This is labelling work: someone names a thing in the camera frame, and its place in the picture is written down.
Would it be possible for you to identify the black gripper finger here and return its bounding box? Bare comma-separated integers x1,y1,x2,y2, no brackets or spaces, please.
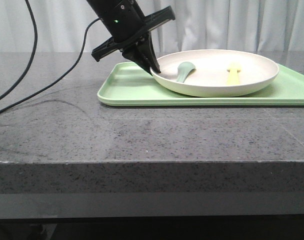
122,46,152,75
138,34,161,74

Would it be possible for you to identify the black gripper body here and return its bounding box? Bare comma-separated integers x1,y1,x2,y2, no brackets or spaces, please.
91,5,175,61

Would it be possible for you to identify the beige round plate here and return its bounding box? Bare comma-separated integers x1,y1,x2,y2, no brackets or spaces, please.
151,49,280,98

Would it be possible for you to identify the yellow plastic fork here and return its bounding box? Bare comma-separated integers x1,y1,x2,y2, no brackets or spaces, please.
226,62,242,86

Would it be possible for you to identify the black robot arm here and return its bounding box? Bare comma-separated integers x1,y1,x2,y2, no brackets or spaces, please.
88,0,175,74

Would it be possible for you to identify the light green serving tray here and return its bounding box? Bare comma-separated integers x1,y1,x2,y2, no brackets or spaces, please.
97,62,304,107

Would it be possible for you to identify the pale green plastic spoon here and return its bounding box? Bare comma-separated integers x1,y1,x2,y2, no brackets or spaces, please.
176,61,196,83

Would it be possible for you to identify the grey pleated curtain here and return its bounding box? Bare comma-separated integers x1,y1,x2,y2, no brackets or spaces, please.
0,0,304,53

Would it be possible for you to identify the black cable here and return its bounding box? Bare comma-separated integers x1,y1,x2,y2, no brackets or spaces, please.
0,17,101,118
0,0,39,106

